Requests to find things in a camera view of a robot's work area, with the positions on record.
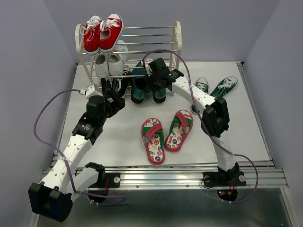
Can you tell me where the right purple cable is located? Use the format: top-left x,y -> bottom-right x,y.
141,49 -> 259,204

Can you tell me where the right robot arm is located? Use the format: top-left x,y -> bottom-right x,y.
142,58 -> 239,184

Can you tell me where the cream shoe rack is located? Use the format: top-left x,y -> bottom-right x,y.
75,21 -> 182,85

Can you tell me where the right green canvas sneaker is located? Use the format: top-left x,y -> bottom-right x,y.
210,76 -> 238,98

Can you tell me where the pink patterned sandal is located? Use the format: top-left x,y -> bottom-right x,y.
141,118 -> 165,165
164,109 -> 194,152

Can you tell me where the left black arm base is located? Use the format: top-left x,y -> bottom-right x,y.
75,162 -> 125,206

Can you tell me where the left red sneaker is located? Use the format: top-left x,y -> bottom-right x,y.
80,15 -> 102,55

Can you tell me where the white shoe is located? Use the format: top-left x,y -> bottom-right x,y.
108,40 -> 128,76
95,54 -> 109,78

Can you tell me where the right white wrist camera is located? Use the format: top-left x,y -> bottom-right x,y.
141,58 -> 154,72

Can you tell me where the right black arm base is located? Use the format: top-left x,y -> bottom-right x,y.
201,171 -> 247,203

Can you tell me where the left black sneaker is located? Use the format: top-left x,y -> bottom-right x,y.
100,78 -> 114,98

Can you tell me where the left white shoe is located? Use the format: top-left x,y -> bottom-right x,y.
95,54 -> 109,78

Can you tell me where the black sneaker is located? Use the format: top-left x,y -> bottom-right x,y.
100,78 -> 114,98
115,69 -> 131,98

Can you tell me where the green canvas sneaker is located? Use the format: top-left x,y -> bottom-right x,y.
190,77 -> 209,114
210,76 -> 238,98

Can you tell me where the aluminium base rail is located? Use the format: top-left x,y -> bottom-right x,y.
41,160 -> 290,190

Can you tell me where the red sneaker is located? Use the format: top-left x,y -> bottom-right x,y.
80,15 -> 102,55
99,13 -> 124,53

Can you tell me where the right black sneaker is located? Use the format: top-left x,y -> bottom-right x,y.
115,69 -> 131,98

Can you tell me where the purple cable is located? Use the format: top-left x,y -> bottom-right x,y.
141,49 -> 259,204
33,88 -> 127,207

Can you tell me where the right white shoe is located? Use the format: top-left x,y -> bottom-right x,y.
108,40 -> 128,76

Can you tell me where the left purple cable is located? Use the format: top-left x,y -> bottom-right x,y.
33,88 -> 127,207

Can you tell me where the right red sneaker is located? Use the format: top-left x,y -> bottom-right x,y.
99,13 -> 124,53

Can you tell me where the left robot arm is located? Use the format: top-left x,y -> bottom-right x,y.
28,90 -> 125,222

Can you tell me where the left green canvas sneaker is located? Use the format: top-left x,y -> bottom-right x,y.
190,77 -> 209,114

